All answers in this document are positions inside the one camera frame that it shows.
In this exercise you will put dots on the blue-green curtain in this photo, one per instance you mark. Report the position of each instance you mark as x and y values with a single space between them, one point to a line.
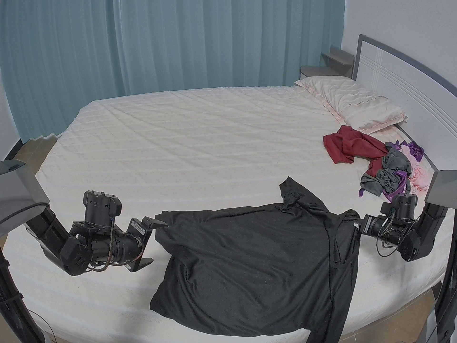
171 34

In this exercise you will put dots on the dark red garment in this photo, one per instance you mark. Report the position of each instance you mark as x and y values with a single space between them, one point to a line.
346 145

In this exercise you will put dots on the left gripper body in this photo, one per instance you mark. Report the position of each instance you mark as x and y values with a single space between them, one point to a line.
121 248

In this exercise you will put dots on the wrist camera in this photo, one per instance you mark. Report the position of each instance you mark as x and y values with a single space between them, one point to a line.
116 209
386 208

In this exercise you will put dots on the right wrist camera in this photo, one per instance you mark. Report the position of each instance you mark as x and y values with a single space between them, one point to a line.
386 208

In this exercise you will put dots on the bed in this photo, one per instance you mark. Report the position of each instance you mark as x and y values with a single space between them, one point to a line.
200 141

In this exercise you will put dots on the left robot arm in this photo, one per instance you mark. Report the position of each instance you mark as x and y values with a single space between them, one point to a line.
53 234

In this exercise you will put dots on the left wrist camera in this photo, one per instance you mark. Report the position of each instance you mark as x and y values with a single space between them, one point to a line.
116 209

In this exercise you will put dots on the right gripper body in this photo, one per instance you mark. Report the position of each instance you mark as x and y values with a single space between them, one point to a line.
371 226

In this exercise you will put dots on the pile of clothes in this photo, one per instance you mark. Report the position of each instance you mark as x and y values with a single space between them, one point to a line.
391 172

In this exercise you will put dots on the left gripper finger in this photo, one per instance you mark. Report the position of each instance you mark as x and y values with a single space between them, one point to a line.
155 223
139 264

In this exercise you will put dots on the cream pillow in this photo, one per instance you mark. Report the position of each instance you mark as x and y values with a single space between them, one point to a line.
350 100

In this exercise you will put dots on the grey bedside table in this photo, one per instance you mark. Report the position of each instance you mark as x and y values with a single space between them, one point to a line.
335 61

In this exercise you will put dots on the black T-shirt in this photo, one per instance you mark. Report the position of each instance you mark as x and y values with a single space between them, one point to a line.
250 255

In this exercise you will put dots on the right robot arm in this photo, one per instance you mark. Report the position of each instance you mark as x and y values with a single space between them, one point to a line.
428 227

